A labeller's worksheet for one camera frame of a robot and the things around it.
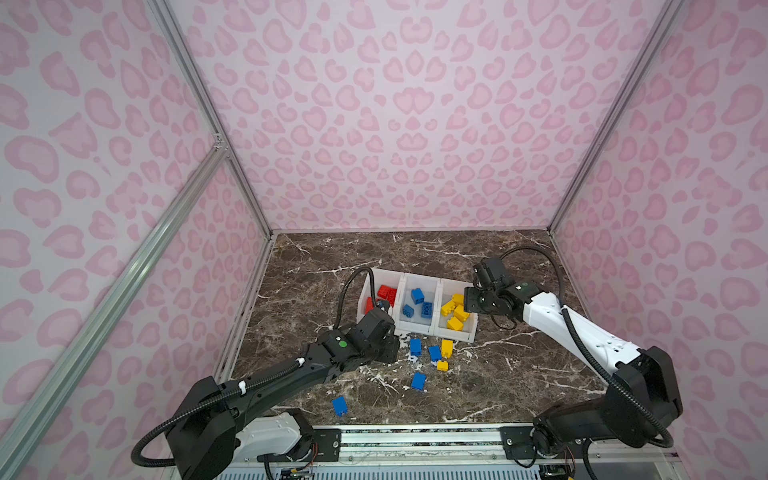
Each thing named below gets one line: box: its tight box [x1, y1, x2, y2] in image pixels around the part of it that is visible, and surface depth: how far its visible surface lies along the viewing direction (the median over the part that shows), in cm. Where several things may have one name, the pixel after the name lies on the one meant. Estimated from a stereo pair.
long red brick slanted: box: [377, 284, 397, 307], surface depth 102 cm
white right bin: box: [434, 278, 478, 343], surface depth 92 cm
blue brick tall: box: [409, 338, 423, 357], surface depth 92 cm
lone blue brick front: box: [332, 396, 349, 417], surface depth 81 cm
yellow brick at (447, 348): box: [441, 339, 455, 358], surface depth 89 cm
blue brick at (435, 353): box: [428, 345, 442, 362], surface depth 90 cm
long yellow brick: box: [447, 316, 464, 331], surface depth 94 cm
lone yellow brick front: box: [441, 300, 455, 316], surface depth 97 cm
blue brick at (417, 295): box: [410, 288, 425, 305], surface depth 102 cm
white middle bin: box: [396, 272, 441, 335], surface depth 97 cm
